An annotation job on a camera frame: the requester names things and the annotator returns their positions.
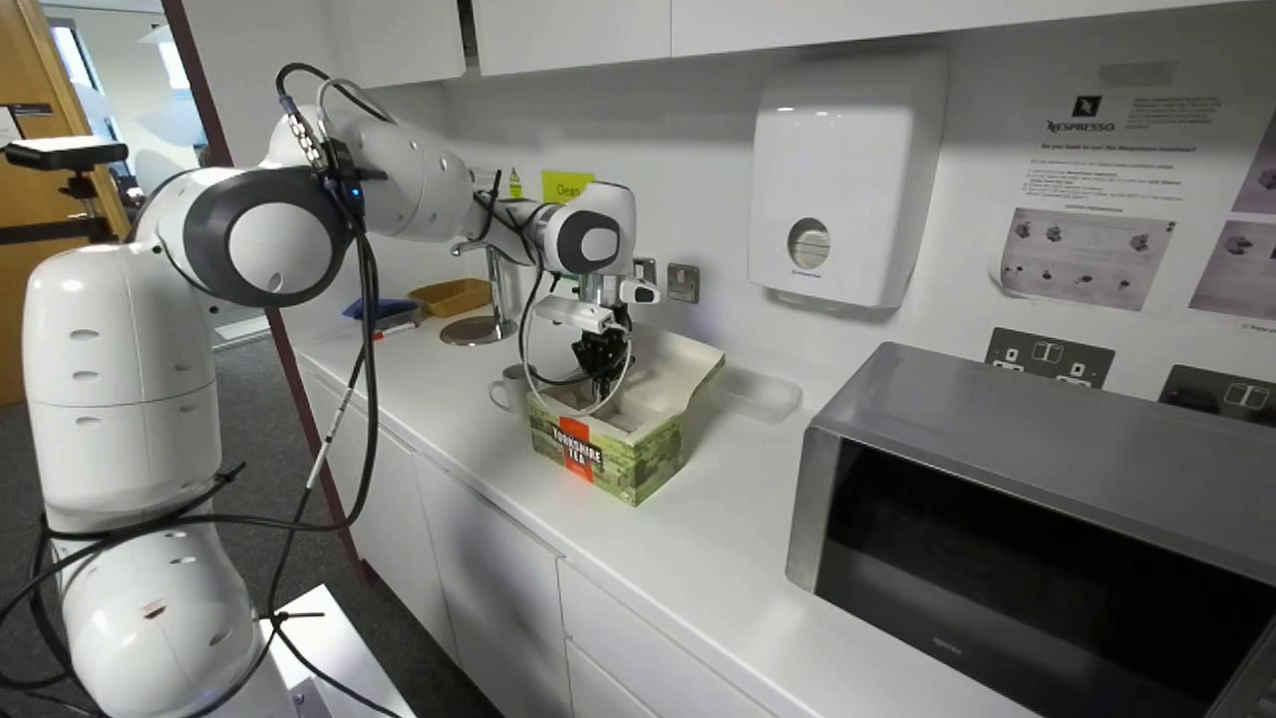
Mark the white coffee instruction sheet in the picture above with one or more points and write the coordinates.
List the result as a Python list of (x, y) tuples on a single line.
[(1101, 199)]

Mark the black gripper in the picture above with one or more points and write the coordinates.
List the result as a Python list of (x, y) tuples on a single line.
[(604, 344)]

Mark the wooden board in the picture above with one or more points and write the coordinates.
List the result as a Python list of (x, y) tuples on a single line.
[(451, 295)]

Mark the white base cabinets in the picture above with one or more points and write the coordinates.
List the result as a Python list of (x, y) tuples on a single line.
[(492, 582)]

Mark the white ceramic mug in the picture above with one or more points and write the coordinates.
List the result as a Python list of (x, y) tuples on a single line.
[(509, 389)]

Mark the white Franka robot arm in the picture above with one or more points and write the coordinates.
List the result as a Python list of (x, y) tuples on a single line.
[(122, 372)]

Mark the silver microwave oven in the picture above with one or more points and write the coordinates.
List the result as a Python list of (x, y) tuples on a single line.
[(1064, 450)]

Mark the chrome hot water tap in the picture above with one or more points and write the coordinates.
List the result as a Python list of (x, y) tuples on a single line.
[(503, 284)]

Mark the green cardboard tea box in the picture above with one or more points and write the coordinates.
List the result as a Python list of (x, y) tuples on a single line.
[(624, 450)]

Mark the white picture instruction sheet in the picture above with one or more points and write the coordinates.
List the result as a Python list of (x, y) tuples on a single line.
[(1244, 223)]

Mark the black camera on stand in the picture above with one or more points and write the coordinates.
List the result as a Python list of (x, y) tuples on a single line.
[(67, 150)]

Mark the white robot base platform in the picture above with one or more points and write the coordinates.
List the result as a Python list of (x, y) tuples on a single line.
[(340, 651)]

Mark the white paper towel dispenser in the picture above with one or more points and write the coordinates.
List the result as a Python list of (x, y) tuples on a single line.
[(850, 174)]

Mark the brown wooden door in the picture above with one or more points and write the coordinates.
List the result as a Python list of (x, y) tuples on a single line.
[(32, 82)]

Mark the round steel drip tray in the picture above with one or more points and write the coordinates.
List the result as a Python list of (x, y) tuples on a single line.
[(465, 327)]

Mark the white wall cabinets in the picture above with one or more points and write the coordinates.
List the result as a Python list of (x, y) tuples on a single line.
[(570, 26)]

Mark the dark double wall socket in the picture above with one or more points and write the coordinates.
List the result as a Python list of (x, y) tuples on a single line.
[(1219, 390), (1048, 357)]

